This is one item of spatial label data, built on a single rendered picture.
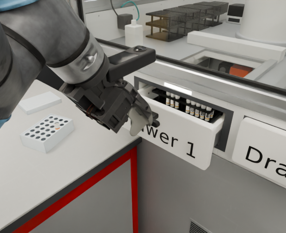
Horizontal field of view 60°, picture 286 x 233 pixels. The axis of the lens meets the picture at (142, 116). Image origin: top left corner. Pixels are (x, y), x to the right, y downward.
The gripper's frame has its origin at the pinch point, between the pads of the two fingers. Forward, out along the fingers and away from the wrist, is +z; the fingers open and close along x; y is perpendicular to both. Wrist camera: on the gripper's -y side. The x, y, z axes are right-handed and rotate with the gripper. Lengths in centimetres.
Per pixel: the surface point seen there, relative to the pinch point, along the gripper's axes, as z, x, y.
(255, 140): 8.2, 20.7, -7.7
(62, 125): 7.1, -26.8, 10.9
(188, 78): 2.6, 2.8, -13.5
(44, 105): 11.6, -45.6, 8.5
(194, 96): 6.1, 4.9, -11.4
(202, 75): 1.4, 6.1, -14.6
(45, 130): 4.9, -28.8, 14.5
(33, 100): 11, -51, 9
